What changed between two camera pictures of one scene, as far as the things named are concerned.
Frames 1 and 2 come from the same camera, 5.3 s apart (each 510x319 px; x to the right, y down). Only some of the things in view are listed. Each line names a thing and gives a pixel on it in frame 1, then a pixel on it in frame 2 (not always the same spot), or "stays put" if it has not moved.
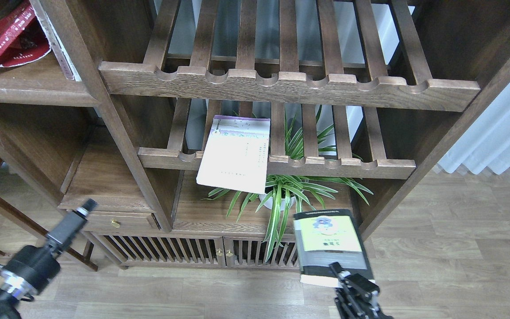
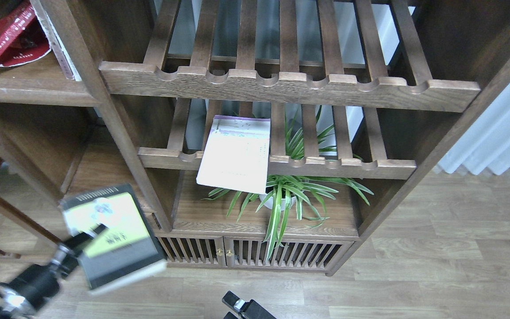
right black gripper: (356, 296) to (253, 310)
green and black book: (324, 237) to (128, 251)
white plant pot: (270, 203) stays put
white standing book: (58, 48) stays put
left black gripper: (31, 267) to (37, 283)
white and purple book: (236, 155) stays put
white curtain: (505, 136) stays put
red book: (20, 38) stays put
